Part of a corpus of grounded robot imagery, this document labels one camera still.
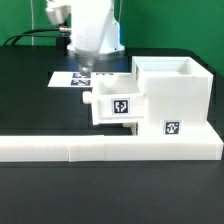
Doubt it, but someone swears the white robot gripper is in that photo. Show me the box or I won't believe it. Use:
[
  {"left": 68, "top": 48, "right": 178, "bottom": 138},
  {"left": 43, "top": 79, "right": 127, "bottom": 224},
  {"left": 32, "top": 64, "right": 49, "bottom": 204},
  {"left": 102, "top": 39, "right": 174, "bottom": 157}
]
[{"left": 71, "top": 0, "right": 112, "bottom": 76}]

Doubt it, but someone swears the white drawer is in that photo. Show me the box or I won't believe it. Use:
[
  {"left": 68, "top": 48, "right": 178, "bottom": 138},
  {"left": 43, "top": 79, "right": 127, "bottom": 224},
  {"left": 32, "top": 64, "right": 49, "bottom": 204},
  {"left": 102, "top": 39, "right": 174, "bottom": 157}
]
[
  {"left": 83, "top": 73, "right": 146, "bottom": 125},
  {"left": 122, "top": 123, "right": 138, "bottom": 136}
]

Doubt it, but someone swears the white front drawer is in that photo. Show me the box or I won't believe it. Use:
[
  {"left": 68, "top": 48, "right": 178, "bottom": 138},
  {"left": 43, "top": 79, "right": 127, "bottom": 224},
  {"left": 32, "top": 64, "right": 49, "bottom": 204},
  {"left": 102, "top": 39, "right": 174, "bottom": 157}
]
[{"left": 122, "top": 123, "right": 138, "bottom": 136}]

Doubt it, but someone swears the white drawer cabinet box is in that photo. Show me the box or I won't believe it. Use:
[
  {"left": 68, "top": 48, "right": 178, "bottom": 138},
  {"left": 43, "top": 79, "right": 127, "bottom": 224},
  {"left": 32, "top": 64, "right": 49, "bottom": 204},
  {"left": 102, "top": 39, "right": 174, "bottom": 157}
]
[{"left": 132, "top": 56, "right": 213, "bottom": 135}]

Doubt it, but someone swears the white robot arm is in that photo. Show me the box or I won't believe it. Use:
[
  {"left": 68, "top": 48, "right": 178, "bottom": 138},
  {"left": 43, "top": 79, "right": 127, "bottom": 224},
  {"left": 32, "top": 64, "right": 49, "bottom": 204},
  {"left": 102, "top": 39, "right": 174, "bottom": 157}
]
[{"left": 45, "top": 0, "right": 125, "bottom": 76}]

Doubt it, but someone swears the white marker sheet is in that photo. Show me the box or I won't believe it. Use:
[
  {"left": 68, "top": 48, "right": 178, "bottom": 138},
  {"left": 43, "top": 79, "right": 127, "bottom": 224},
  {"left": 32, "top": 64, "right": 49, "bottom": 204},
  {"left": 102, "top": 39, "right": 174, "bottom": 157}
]
[{"left": 47, "top": 71, "right": 133, "bottom": 88}]

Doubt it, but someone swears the white L-shaped fence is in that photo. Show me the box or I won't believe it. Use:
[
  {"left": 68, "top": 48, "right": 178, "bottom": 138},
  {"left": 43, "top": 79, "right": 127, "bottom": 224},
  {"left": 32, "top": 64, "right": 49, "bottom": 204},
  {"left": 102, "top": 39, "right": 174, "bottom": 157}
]
[{"left": 0, "top": 124, "right": 223, "bottom": 162}]

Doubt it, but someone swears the black cable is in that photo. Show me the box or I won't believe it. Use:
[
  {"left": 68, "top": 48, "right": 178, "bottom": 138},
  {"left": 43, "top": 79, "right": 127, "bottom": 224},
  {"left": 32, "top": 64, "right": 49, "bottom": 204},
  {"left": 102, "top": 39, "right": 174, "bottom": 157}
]
[{"left": 3, "top": 19, "right": 74, "bottom": 47}]

